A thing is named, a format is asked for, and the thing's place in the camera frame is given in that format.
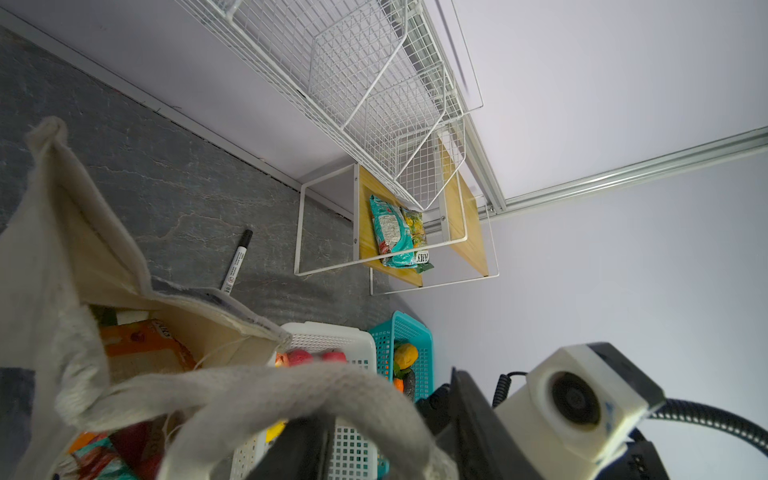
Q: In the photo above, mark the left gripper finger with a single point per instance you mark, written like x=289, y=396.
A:
x=302, y=451

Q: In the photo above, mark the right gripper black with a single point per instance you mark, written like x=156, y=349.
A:
x=468, y=429

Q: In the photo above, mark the orange snack bag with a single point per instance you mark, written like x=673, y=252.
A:
x=141, y=348

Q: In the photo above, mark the teal snack bag top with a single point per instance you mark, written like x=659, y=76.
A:
x=97, y=459

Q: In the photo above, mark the teal snack bag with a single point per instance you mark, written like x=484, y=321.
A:
x=97, y=459
x=393, y=236

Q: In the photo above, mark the cream canvas tote bag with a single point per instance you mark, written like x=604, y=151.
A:
x=91, y=342

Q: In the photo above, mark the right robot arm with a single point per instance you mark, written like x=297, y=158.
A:
x=642, y=460

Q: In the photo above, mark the teal snack bag lower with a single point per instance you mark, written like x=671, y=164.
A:
x=393, y=236

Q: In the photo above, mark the green snack bag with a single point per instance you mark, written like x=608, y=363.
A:
x=414, y=221

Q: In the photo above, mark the yellow lemon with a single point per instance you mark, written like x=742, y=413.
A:
x=274, y=431

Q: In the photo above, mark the red apple back left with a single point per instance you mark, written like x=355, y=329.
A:
x=298, y=357

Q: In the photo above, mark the red apple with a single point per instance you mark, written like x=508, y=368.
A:
x=334, y=356
x=298, y=357

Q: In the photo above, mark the yellow bell pepper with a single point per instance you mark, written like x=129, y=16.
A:
x=405, y=355

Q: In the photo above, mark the teal plastic vegetable basket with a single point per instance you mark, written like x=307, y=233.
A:
x=416, y=382

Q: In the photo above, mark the black marker pen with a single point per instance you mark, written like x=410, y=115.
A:
x=236, y=262

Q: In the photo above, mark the white wooden two-tier shelf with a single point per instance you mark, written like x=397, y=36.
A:
x=452, y=241

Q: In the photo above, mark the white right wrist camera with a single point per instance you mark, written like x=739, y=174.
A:
x=573, y=416

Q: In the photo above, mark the white wire wall basket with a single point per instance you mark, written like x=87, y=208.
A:
x=371, y=75

